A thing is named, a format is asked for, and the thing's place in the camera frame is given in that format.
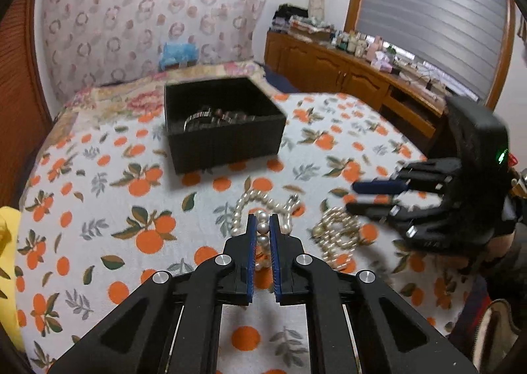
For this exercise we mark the wooden low cabinet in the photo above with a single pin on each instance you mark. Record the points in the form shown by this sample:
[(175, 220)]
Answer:
[(341, 73)]

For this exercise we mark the grey window blind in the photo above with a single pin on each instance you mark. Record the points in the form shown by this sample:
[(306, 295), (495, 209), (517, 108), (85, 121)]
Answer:
[(432, 16)]

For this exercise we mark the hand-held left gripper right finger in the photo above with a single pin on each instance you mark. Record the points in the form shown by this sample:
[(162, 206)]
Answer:
[(276, 263)]

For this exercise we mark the floral bed blanket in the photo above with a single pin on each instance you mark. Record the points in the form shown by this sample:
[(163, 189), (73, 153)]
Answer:
[(123, 96)]

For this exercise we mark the brown louvred wardrobe door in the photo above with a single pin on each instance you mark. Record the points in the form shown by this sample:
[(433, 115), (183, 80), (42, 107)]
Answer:
[(20, 102)]

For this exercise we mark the beige zip bag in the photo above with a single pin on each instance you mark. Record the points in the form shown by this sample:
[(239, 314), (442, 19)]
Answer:
[(496, 333)]

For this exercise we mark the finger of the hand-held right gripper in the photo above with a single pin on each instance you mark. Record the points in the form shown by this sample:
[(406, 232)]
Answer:
[(370, 209), (381, 186)]

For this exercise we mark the blue plastic bag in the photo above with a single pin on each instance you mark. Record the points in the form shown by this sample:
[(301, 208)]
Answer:
[(178, 54)]

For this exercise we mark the row of cosmetic bottles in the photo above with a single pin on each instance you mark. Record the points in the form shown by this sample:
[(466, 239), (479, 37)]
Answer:
[(362, 42)]

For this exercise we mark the black square box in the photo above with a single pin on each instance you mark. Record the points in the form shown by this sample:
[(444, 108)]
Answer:
[(224, 139)]

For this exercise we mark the silver bangle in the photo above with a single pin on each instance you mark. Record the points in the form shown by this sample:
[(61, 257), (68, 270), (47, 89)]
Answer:
[(199, 117)]

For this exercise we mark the yellow plush toy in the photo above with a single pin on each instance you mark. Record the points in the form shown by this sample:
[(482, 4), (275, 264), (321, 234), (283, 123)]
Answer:
[(8, 275)]

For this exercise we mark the folded clothes pile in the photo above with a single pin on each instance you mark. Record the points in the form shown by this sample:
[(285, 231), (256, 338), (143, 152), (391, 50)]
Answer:
[(313, 26)]

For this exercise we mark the pink tissue box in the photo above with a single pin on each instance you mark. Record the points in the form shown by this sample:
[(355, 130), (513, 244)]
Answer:
[(382, 64)]

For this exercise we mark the stack of folded clothes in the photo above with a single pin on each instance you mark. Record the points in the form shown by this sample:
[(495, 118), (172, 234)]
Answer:
[(288, 20)]

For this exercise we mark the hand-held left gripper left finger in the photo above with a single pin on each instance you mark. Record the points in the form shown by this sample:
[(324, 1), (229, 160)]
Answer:
[(252, 263)]

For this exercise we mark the dark blue bed sheet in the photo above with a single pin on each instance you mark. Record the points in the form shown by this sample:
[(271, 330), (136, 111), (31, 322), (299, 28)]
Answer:
[(282, 79)]

